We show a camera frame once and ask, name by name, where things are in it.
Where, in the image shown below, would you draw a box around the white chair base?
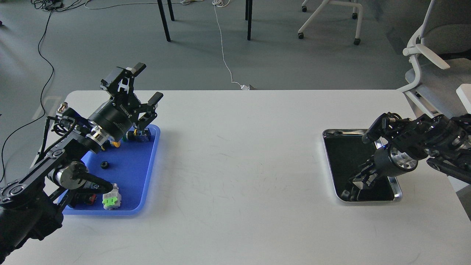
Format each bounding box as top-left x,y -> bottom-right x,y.
298,0 -> 364,46

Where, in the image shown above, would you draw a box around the black table leg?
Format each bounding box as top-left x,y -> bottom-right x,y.
157,0 -> 175,42
245,0 -> 253,41

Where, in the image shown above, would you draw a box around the green push button switch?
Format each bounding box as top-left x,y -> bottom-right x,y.
122,128 -> 152,142

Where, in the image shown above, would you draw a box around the shiny metal tray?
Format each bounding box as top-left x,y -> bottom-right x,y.
322,129 -> 403,204

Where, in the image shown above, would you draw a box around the white office chair right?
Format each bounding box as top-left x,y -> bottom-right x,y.
399,0 -> 471,118

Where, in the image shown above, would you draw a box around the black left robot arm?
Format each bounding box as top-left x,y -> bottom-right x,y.
0,63 -> 163,262

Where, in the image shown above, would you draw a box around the grey switch with green block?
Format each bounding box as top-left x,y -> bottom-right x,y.
102,183 -> 121,210

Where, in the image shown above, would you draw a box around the blue plastic tray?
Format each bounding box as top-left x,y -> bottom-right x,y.
63,124 -> 160,216

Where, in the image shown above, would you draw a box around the black table leg left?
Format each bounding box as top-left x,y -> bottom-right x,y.
157,0 -> 175,42

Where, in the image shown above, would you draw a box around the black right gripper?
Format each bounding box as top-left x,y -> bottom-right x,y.
341,145 -> 418,201

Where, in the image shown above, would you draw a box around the white floor cable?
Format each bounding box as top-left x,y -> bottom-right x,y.
212,0 -> 251,91

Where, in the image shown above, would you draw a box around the small black gear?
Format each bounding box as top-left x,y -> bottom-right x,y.
100,161 -> 110,169

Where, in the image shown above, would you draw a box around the black floor cable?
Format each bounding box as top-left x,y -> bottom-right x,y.
1,0 -> 85,172

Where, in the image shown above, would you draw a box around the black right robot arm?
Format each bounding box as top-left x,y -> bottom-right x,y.
340,112 -> 471,201

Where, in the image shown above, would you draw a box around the black table leg right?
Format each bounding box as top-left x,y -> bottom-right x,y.
245,0 -> 253,41

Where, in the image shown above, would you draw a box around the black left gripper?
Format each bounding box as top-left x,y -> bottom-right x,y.
88,63 -> 164,141

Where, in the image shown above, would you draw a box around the yellow push button switch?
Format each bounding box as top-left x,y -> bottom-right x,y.
103,140 -> 121,149

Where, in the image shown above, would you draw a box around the red push button switch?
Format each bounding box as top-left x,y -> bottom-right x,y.
67,193 -> 96,208

